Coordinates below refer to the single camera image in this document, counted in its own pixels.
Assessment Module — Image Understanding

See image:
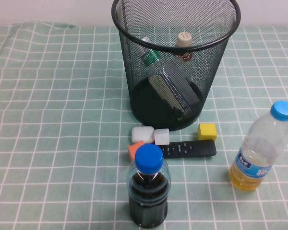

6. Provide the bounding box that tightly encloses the clear bottle white cap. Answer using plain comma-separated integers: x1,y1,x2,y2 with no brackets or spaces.
140,36,200,118

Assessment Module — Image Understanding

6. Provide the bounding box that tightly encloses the small bottle beige cap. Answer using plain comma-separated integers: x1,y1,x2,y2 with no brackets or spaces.
174,32,194,62

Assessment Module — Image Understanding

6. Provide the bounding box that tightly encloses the black mesh wastebasket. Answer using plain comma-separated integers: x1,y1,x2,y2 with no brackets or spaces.
111,0,241,132

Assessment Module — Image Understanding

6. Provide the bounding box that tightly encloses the white rounded case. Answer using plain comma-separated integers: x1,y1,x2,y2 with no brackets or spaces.
131,126,155,144

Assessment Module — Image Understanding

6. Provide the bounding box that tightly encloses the white cube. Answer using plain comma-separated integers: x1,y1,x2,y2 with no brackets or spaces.
154,128,170,146

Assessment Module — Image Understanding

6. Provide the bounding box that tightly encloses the orange cube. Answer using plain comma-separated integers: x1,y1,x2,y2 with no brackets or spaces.
128,140,145,161

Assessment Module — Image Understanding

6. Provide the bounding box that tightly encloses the black remote control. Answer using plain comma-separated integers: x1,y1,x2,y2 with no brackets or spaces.
161,140,217,159

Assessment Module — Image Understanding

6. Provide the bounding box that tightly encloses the yellow cube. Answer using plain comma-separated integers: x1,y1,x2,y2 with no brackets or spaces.
197,123,217,141

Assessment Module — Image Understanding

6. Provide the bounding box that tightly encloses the dark liquid bottle blue cap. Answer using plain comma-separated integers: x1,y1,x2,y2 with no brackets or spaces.
126,144,170,228

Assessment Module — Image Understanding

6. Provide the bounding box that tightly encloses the green checked tablecloth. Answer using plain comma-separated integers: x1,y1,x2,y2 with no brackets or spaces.
0,22,288,230

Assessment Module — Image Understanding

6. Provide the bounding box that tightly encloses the yellow liquid bottle light-blue cap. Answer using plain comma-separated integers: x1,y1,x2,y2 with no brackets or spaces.
229,100,288,192

